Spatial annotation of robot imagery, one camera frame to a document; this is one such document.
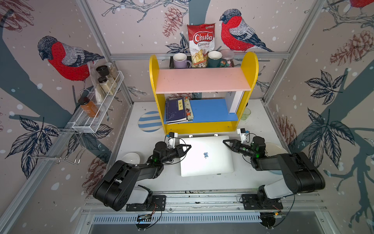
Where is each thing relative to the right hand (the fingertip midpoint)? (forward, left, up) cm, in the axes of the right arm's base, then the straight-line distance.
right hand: (223, 142), depth 86 cm
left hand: (-4, +19, +3) cm, 20 cm away
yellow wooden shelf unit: (+45, +20, -9) cm, 50 cm away
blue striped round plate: (+20, +51, -9) cm, 56 cm away
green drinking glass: (+30, -22, -8) cm, 38 cm away
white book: (+18, -5, +18) cm, 26 cm away
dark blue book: (+18, +31, +8) cm, 36 cm away
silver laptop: (-8, +9, -1) cm, 13 cm away
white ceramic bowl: (-9, +56, -6) cm, 57 cm away
